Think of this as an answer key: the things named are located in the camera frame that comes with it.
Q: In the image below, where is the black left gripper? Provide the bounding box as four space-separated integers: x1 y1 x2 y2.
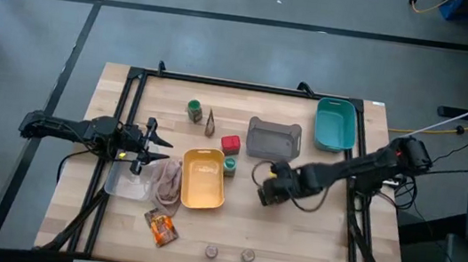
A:
115 113 177 180

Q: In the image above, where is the green-lidded spice jar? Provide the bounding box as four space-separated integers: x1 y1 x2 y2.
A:
185 98 205 124
221 155 239 179

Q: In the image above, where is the brown pointed spice pouch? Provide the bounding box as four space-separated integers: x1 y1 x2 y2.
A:
202 107 218 139

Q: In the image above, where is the beige crumpled cloth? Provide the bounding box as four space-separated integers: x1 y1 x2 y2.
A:
146 155 188 219

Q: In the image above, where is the clear plastic bin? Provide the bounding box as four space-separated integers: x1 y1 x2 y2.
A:
102 150 160 203

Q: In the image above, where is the grey translucent plastic bin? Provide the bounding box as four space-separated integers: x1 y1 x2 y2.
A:
243 115 305 164

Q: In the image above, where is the yellow plastic bin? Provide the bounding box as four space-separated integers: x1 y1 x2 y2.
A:
177 145 232 214

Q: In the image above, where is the orange spice packet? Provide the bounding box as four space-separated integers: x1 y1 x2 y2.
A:
139 206 183 250

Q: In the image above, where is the teal plastic bin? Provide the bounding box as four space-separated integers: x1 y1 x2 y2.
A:
311 96 362 155

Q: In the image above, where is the white mounting plate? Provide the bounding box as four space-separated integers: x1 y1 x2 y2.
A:
378 175 403 189

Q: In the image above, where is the blue box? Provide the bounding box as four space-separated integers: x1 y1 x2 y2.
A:
437 0 465 22

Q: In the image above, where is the black aluminium table frame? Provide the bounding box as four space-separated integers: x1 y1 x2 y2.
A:
32 47 430 262

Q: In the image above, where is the yellow cable with black plug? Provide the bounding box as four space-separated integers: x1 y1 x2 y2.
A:
388 100 468 142

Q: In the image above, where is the white cable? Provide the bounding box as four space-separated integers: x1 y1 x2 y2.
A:
402 67 468 146

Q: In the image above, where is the looped yellow cable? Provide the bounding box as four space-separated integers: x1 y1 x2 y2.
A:
407 0 455 19

